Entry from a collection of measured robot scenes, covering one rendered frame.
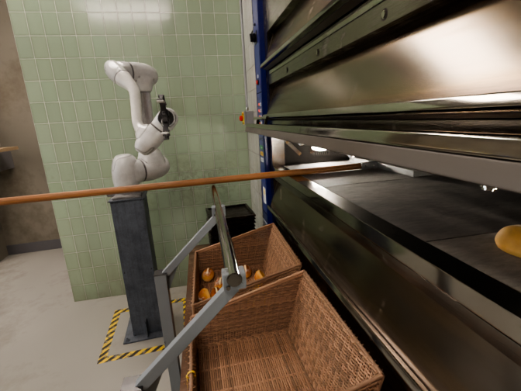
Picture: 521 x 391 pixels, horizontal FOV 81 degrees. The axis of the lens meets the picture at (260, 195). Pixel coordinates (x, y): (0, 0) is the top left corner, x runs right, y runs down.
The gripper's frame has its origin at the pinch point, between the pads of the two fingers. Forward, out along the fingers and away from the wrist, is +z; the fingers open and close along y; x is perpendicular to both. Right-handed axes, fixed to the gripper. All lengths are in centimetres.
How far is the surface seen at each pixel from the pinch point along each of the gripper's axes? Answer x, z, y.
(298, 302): -47, 39, 75
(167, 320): 3, 43, 71
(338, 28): -54, 60, -20
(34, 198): 53, 8, 29
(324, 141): -39, 84, 8
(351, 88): -54, 68, -4
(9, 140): 192, -261, 12
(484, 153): -39, 121, 7
